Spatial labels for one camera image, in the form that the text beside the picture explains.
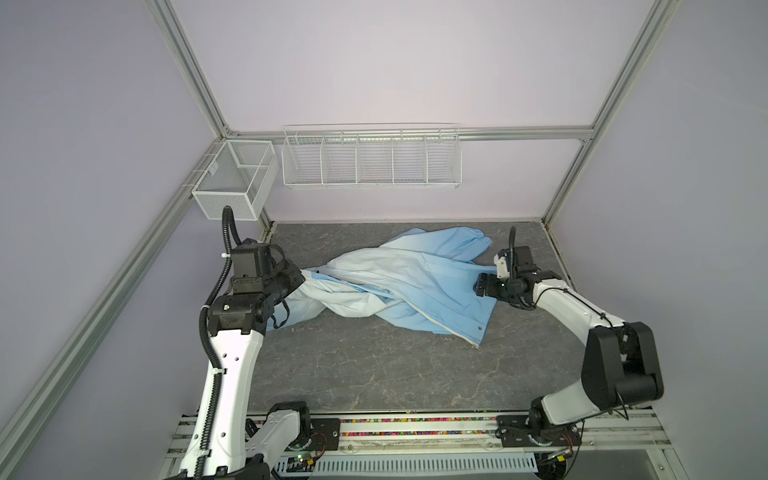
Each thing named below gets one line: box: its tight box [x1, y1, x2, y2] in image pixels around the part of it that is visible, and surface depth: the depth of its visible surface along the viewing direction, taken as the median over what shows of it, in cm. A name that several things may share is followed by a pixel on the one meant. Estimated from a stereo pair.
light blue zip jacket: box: [267, 227, 498, 347], surface depth 93 cm
